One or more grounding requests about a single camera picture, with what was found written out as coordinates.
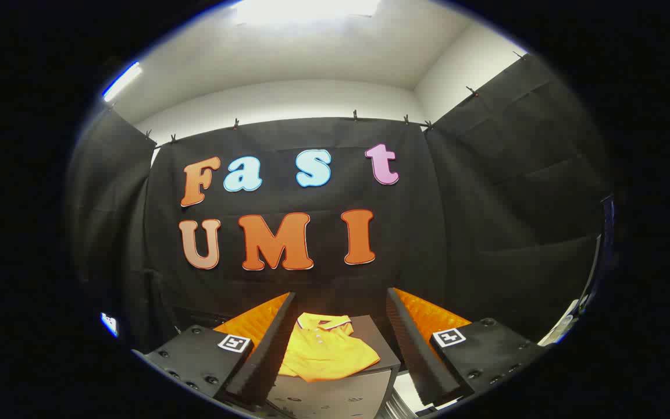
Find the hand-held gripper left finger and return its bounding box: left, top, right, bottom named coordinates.
left=131, top=291, right=298, bottom=409

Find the black backdrop cloth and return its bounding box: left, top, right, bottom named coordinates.
left=66, top=52, right=614, bottom=356

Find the yellow polo shirt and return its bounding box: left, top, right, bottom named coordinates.
left=279, top=313, right=382, bottom=383

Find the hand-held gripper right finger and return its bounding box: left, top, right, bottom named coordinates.
left=386, top=287, right=546, bottom=409

